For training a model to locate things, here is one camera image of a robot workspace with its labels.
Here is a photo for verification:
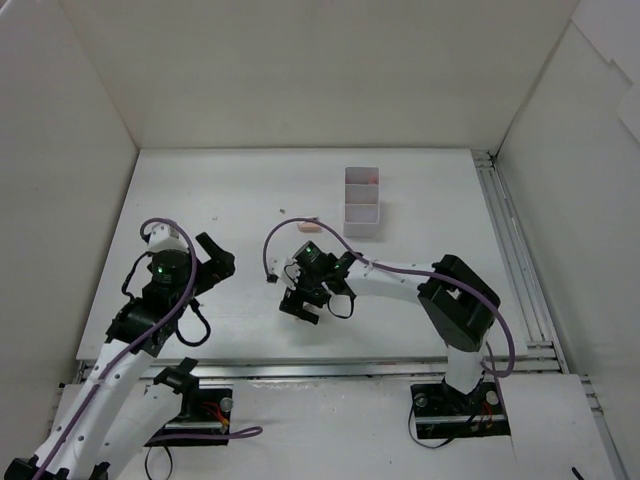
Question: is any pink correction tape dispenser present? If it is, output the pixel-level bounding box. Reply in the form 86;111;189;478
296;216;322;234

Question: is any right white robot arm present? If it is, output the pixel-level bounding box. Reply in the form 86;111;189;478
267;241;500;412

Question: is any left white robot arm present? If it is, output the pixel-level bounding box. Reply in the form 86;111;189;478
4;223;235;479

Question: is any white compartment organizer box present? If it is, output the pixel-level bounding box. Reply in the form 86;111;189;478
343;166;380;239

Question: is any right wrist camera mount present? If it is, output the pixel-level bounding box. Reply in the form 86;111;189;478
267;257;300;288

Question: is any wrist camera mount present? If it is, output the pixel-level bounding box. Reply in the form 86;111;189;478
267;257;300;288
145;222;186;254

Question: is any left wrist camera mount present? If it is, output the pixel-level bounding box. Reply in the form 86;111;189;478
145;222;186;254

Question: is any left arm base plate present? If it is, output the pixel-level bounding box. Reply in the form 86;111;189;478
145;385;233;447

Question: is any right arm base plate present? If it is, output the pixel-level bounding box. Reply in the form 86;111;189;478
408;381;511;449

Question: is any aluminium frame rail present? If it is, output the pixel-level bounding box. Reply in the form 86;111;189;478
77;149;627;479

